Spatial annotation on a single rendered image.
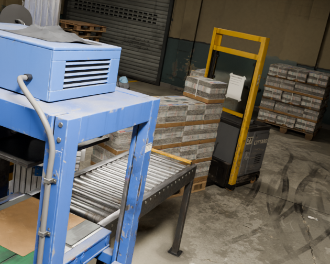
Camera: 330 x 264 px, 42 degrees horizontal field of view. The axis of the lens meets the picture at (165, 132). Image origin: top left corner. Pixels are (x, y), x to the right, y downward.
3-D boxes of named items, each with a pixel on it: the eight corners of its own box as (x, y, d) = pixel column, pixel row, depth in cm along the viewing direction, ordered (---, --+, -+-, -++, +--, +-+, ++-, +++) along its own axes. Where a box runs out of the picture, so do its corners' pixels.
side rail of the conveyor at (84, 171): (135, 158, 368) (138, 145, 365) (141, 160, 366) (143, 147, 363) (22, 211, 249) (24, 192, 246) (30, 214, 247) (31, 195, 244)
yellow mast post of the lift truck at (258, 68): (225, 182, 516) (259, 36, 469) (230, 180, 522) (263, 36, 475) (231, 185, 510) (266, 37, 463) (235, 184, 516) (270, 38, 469)
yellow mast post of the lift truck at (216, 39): (186, 162, 559) (213, 27, 512) (190, 162, 566) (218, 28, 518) (191, 165, 553) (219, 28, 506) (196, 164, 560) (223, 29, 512)
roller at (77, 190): (63, 187, 272) (64, 180, 271) (125, 212, 254) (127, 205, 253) (57, 190, 268) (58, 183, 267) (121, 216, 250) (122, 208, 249)
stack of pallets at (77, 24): (70, 69, 1148) (76, 20, 1113) (100, 77, 1118) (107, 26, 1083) (39, 72, 1027) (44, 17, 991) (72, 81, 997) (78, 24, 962)
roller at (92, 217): (42, 197, 255) (43, 189, 254) (107, 224, 237) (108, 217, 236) (36, 199, 251) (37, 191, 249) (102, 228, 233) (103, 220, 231)
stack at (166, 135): (84, 198, 430) (95, 119, 408) (166, 180, 512) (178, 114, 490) (107, 215, 405) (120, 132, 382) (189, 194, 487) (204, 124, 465)
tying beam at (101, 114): (7, 74, 235) (8, 56, 232) (156, 118, 199) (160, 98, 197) (-119, 83, 175) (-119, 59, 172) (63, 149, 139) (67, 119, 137)
